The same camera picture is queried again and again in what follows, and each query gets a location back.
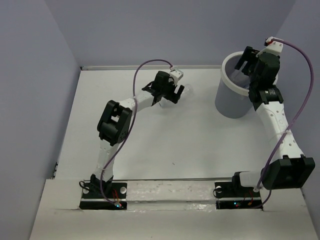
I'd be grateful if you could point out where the clear bottle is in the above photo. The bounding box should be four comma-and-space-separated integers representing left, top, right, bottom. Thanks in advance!
159, 84, 194, 109
229, 69, 250, 88

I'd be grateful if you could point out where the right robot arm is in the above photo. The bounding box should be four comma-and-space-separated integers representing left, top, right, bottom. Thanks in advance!
230, 46, 316, 196

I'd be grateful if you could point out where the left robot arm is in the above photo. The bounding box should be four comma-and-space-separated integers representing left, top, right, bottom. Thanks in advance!
89, 69, 185, 199

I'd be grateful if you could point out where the grey round bin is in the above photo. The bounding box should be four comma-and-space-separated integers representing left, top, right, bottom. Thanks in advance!
215, 51, 253, 119

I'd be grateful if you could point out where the white foam front panel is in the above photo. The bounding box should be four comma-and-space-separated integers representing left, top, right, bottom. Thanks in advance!
126, 180, 216, 204

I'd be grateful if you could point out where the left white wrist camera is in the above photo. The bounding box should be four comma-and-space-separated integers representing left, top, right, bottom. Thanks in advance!
169, 66, 184, 85

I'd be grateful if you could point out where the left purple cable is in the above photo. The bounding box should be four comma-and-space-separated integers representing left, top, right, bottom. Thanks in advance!
99, 59, 175, 207

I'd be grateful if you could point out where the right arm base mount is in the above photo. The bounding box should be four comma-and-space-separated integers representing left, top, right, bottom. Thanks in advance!
212, 181, 262, 210

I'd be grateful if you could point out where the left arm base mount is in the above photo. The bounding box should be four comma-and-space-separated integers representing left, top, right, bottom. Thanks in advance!
79, 181, 128, 211

